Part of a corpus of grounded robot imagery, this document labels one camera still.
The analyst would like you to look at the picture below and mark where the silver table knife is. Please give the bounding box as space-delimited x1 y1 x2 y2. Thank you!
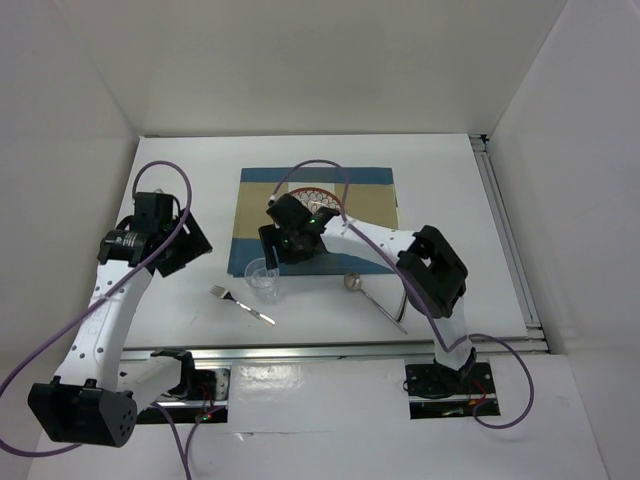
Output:
395 291 408 323

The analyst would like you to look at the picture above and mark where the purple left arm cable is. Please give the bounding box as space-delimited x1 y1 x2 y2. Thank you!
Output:
0 160 194 480

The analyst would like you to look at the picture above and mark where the front aluminium rail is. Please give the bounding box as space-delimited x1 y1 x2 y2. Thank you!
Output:
121 337 550 363

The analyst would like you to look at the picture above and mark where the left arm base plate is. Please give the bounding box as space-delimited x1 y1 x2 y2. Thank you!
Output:
156 367 231 425

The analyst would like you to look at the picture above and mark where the silver fork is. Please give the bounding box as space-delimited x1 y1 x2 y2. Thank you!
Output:
210 285 276 327

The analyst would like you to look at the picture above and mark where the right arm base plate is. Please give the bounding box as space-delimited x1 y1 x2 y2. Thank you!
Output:
402 362 500 420

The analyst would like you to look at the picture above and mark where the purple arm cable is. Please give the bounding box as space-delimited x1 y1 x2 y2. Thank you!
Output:
0 160 194 480
269 158 535 430

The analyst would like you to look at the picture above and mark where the clear drinking glass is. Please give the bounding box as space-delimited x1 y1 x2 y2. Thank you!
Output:
244 258 279 304

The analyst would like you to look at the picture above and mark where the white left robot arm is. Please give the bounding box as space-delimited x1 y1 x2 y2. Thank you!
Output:
27 192 212 447

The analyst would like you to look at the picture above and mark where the silver spoon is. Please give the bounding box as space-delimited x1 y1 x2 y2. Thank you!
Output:
343 272 408 335

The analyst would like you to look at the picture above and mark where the aluminium rail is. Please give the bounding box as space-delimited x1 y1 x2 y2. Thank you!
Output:
468 134 546 341
121 337 550 363

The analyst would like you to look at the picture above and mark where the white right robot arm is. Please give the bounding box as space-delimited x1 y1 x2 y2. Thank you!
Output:
259 194 476 392

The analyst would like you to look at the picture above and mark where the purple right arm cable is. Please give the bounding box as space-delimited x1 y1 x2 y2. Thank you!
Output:
269 158 535 430

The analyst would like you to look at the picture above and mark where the right side aluminium rail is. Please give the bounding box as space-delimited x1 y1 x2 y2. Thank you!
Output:
468 134 546 341

